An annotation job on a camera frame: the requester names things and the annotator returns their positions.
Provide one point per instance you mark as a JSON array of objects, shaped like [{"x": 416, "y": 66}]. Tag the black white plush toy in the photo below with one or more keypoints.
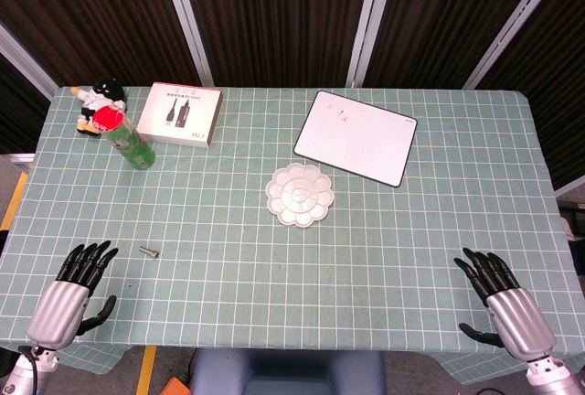
[{"x": 97, "y": 103}]

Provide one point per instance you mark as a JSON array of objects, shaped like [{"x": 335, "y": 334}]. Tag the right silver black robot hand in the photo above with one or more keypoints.
[{"x": 517, "y": 317}]

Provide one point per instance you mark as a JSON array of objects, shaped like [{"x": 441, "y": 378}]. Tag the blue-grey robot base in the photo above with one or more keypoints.
[{"x": 287, "y": 372}]

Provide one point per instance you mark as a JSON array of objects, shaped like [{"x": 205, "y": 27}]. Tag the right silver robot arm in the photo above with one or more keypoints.
[{"x": 552, "y": 375}]

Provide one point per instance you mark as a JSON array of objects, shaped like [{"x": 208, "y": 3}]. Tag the white flower-shaped paint palette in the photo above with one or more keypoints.
[{"x": 300, "y": 195}]

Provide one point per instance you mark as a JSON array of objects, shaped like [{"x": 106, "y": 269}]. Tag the orange object on floor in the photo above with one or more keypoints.
[{"x": 173, "y": 387}]

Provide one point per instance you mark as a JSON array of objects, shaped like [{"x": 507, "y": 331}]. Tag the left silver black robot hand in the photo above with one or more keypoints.
[{"x": 58, "y": 312}]

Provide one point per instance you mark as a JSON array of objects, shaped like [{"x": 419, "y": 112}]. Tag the small silver screw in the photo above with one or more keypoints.
[{"x": 150, "y": 251}]

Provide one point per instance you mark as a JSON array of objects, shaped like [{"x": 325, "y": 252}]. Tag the yellow floor tape strip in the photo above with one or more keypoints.
[{"x": 147, "y": 370}]

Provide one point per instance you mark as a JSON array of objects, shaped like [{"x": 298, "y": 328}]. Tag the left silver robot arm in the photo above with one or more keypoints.
[{"x": 25, "y": 373}]

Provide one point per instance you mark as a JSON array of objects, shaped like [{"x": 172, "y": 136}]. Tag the dark partition screen panels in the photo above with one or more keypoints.
[{"x": 292, "y": 15}]

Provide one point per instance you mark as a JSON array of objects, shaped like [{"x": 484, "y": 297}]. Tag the green checkered tablecloth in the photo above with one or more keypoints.
[{"x": 292, "y": 239}]

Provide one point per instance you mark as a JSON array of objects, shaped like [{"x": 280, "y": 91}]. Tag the white product box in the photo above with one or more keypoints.
[{"x": 178, "y": 113}]

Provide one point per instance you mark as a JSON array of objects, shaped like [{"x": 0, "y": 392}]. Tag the green bottle with red cap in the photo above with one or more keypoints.
[{"x": 125, "y": 137}]

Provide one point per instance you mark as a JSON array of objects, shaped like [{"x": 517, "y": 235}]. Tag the white tablet with black rim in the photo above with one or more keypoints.
[{"x": 356, "y": 137}]

